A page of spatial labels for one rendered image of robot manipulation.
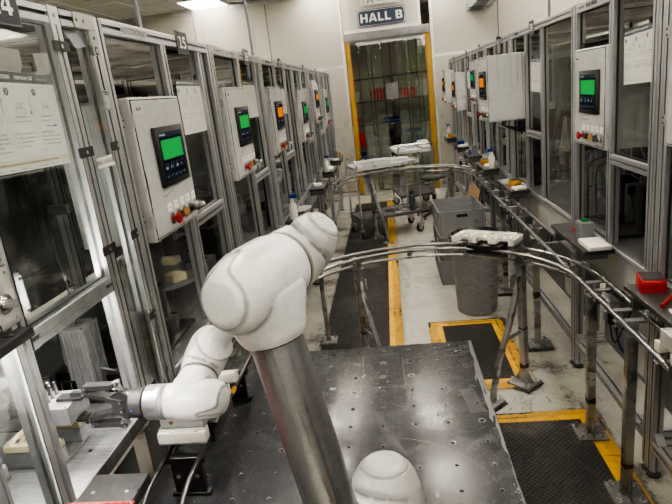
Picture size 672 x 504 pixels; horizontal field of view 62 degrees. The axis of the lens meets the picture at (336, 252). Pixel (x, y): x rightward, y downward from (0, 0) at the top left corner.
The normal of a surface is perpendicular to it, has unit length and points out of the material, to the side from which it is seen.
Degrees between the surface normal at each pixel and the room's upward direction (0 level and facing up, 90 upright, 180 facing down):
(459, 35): 90
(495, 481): 0
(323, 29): 90
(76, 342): 90
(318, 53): 90
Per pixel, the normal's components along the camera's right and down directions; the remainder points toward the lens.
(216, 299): -0.47, 0.19
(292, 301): 0.86, -0.05
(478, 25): -0.08, 0.29
